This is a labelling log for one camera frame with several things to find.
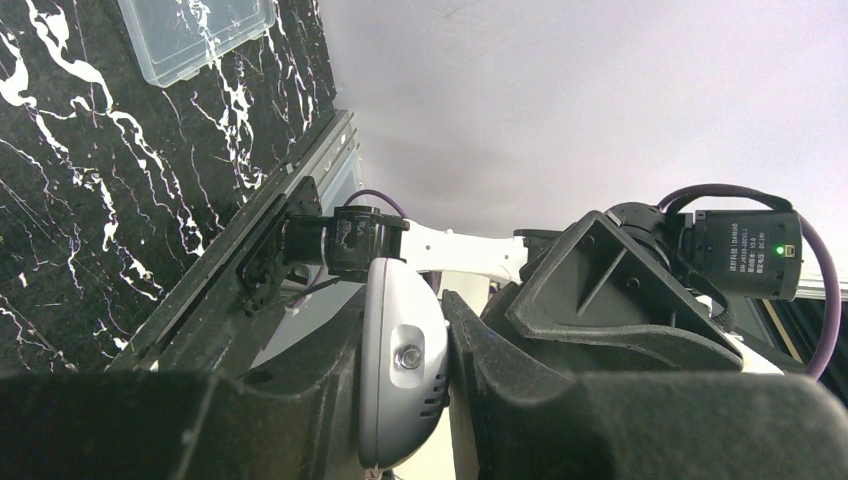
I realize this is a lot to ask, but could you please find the white remote control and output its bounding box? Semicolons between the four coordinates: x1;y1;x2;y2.
358;258;449;470

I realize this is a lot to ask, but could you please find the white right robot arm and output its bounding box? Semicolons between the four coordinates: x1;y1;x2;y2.
279;184;847;479

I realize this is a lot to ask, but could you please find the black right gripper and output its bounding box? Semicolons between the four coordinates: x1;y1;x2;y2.
442;211;847;479

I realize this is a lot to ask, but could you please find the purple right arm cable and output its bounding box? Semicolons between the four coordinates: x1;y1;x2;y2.
341;183;843;381

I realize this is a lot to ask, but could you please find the clear plastic screw organizer box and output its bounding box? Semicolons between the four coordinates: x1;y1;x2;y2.
118;0;276;88

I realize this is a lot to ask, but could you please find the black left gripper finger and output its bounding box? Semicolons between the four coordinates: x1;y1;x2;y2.
1;292;366;479

